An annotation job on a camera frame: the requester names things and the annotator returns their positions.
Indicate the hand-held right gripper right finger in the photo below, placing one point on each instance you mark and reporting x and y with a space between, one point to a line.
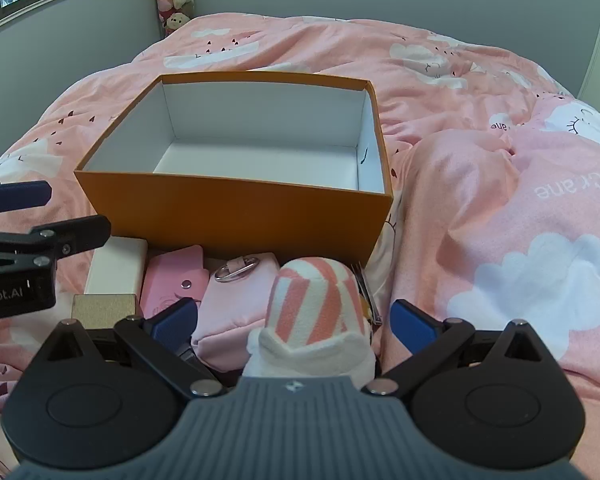
412 327

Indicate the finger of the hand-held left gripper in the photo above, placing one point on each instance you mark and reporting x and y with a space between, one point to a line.
25 195
85 232

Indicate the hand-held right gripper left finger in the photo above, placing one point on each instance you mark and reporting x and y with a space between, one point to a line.
172 320

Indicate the pink snap wallet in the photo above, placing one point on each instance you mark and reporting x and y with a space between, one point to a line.
172 272

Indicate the white rectangular box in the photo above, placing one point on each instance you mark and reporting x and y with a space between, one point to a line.
117 270

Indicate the small gold box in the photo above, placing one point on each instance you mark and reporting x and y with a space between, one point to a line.
102 307

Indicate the pink white striped plush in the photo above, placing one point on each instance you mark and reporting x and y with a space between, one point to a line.
310 300

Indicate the orange cardboard box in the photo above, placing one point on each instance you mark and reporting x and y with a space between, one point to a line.
230 215

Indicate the silver metal tweezers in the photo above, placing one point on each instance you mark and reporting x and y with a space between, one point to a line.
367 290

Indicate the pink cloud print blanket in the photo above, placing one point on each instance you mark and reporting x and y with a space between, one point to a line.
480 185

